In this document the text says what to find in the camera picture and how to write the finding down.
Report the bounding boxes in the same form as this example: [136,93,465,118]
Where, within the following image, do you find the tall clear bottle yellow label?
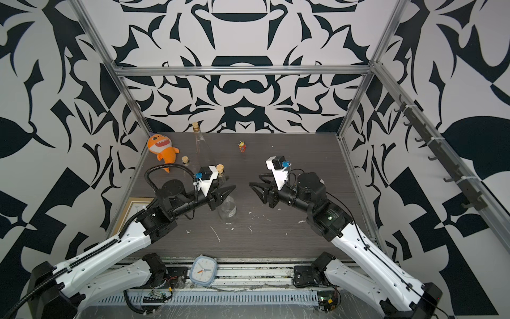
[216,164,237,225]

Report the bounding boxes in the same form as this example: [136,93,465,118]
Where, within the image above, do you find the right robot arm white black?
[249,172,442,318]

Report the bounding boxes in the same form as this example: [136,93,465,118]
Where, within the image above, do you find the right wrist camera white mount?
[266,156,291,191]

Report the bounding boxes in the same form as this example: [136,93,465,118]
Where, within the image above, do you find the small clear bottle with cork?
[181,156,199,174]

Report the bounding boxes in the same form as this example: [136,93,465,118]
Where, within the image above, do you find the circuit board with wires left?
[142,287,174,303]

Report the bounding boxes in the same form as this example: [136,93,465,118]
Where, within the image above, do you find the small red yellow toy figure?
[239,141,247,153]

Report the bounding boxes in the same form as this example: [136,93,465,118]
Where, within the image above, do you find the clear glass bottle with cork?
[192,122,216,167]

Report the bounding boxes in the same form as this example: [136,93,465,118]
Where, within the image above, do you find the white slotted cable duct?
[99,290,320,307]

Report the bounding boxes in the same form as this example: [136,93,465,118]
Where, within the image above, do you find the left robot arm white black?
[28,179,235,318]

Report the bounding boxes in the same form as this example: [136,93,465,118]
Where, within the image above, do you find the wooden picture frame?
[112,197,153,235]

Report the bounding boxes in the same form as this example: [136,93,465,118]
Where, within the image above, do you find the green circuit board right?
[318,293,341,312]

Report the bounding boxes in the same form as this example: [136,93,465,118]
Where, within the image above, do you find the light blue alarm clock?
[189,255,219,287]

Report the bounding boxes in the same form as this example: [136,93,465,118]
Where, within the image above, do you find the black corrugated cable hose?
[0,163,197,319]

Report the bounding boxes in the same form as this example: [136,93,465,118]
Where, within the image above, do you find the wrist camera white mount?
[266,156,291,191]
[195,166,219,197]

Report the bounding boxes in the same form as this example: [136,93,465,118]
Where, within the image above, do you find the orange shark plush toy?
[147,134,180,163]

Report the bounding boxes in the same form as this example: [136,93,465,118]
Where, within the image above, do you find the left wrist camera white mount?
[195,166,219,197]

